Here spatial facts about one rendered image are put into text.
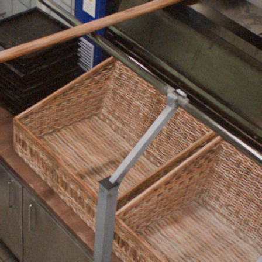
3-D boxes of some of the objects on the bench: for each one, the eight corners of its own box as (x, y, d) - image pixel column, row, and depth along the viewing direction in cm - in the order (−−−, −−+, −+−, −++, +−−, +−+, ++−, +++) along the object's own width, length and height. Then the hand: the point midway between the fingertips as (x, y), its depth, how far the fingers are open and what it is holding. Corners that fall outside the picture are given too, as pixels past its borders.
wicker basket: (114, 107, 295) (119, 49, 278) (211, 187, 261) (223, 126, 244) (10, 150, 271) (9, 89, 254) (102, 244, 237) (108, 180, 220)
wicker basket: (211, 189, 260) (224, 128, 243) (342, 293, 226) (368, 230, 209) (105, 248, 235) (110, 184, 218) (233, 374, 202) (252, 310, 185)
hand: (0, 33), depth 219 cm, fingers open, 13 cm apart
